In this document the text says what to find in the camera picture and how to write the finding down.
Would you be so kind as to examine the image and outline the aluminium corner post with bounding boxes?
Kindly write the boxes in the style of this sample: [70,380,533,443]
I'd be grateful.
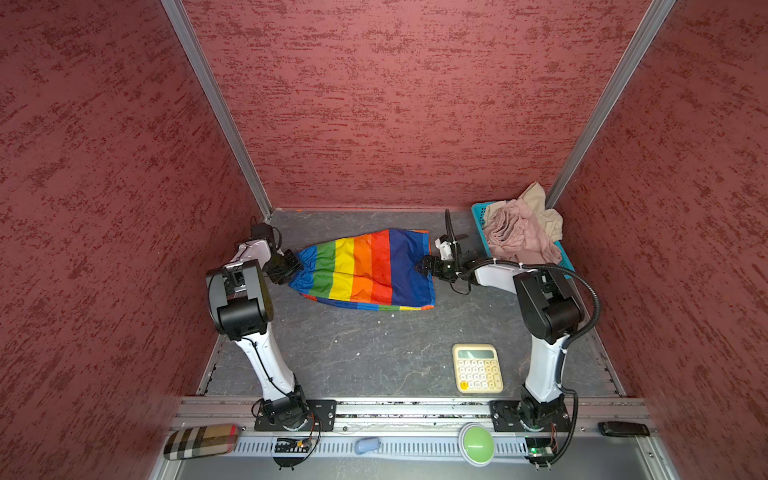
[161,0,274,222]
[545,0,676,208]

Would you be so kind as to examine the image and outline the teal plastic basket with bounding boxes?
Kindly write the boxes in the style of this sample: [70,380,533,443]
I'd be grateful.
[471,202,574,270]

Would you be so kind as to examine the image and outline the rainbow striped shorts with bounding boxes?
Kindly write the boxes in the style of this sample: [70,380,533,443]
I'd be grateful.
[289,228,436,312]

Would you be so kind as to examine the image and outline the cream yellow calculator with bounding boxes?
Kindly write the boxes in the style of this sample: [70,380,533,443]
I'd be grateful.
[452,344,504,394]

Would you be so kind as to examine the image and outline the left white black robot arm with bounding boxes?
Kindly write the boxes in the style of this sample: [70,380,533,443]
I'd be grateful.
[205,239,311,431]

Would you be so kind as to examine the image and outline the plaid glasses case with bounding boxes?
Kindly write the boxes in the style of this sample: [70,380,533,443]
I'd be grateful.
[163,424,241,461]

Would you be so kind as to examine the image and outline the right small circuit board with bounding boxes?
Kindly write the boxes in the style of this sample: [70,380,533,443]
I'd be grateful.
[524,437,557,469]

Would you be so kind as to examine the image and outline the right aluminium corner post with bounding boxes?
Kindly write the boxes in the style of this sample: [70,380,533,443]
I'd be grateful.
[545,0,676,208]

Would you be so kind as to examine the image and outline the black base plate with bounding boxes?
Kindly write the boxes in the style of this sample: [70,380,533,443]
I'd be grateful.
[489,398,571,433]
[253,399,338,433]

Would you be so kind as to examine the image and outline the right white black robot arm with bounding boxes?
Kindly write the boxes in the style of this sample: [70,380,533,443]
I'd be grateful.
[414,255,601,431]

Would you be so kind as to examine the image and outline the left aluminium corner post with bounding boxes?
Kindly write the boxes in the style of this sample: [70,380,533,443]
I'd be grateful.
[161,0,274,222]

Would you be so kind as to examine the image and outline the left small circuit board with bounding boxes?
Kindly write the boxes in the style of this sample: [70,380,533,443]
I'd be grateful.
[272,437,316,470]

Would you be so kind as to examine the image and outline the small blue grey eraser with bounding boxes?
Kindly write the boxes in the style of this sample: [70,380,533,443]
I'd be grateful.
[354,437,381,455]

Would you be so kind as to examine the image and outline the aluminium front rail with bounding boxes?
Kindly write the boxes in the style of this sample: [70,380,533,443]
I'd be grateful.
[170,396,678,479]

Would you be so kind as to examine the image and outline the black corrugated cable hose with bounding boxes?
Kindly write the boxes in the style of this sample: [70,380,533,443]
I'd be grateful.
[443,208,602,466]

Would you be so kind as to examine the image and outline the beige shorts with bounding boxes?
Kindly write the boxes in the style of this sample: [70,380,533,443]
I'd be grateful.
[483,182,563,243]

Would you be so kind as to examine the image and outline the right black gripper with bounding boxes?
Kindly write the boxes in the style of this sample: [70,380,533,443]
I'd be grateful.
[415,255,463,282]

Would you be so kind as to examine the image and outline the green round push button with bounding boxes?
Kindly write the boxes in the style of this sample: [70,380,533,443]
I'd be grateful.
[458,423,495,467]

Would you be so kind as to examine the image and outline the small circuit board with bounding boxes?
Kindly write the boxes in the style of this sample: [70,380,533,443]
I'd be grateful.
[524,437,557,469]
[272,437,316,470]

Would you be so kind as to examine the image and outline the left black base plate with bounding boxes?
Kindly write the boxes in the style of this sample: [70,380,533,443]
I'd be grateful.
[253,399,338,433]

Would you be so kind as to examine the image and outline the black remote device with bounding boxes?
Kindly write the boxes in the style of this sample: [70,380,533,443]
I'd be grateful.
[598,421,651,438]

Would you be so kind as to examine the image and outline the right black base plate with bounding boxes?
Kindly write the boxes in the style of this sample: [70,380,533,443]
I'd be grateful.
[489,398,571,433]

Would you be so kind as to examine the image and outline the pink shorts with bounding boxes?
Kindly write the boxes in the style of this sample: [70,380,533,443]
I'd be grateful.
[483,200,562,264]

